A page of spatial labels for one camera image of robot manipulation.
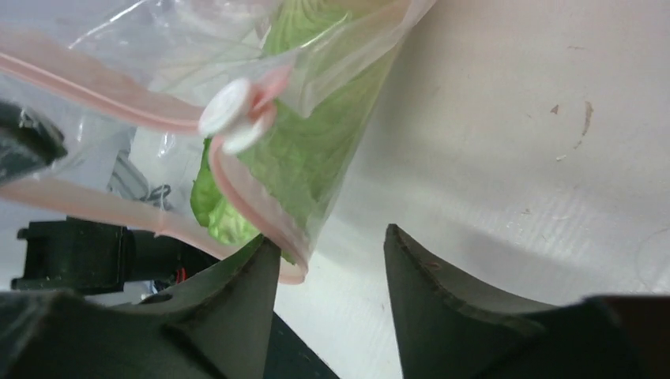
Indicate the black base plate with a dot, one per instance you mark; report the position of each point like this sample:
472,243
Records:
96,258

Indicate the napa cabbage toy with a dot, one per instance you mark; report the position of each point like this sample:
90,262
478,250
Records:
348,52

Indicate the white zipper slider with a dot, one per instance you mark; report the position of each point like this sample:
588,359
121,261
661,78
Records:
227,115

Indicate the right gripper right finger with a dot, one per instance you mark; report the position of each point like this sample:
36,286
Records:
441,335

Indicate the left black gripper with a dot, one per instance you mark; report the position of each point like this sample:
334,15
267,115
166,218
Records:
30,142

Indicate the clear zip top bag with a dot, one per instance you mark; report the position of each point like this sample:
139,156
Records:
126,82

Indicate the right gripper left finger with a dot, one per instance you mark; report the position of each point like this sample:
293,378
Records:
214,325

